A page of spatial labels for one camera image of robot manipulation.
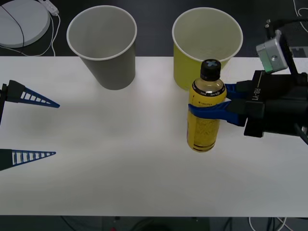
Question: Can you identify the thin black cable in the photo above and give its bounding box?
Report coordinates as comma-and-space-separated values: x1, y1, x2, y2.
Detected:
0, 4, 26, 48

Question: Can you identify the white cable under table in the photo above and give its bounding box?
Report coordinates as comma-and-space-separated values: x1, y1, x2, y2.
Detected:
248, 216, 289, 231

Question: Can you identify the white power strip cable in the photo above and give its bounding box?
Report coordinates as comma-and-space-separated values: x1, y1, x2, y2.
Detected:
0, 13, 61, 57

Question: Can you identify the grey plastic bin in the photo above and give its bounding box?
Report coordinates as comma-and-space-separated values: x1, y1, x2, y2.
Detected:
66, 6, 138, 91

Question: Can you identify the white power strip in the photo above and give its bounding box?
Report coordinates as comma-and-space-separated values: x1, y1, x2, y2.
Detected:
39, 0, 60, 16

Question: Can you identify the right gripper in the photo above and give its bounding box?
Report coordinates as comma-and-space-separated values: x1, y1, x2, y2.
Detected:
188, 70, 308, 139

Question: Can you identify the white round base plate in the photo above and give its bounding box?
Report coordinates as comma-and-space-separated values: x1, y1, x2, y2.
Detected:
0, 0, 51, 49

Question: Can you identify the yellow bottle with black cap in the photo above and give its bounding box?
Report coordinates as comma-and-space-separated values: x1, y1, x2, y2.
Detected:
187, 59, 227, 153

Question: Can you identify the thin white cable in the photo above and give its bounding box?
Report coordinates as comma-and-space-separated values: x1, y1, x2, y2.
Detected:
292, 0, 308, 32

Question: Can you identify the yellow-green plastic bin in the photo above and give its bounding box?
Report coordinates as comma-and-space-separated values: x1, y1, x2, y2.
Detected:
171, 7, 244, 92

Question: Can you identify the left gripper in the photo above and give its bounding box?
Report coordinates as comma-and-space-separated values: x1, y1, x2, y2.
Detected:
0, 80, 60, 172

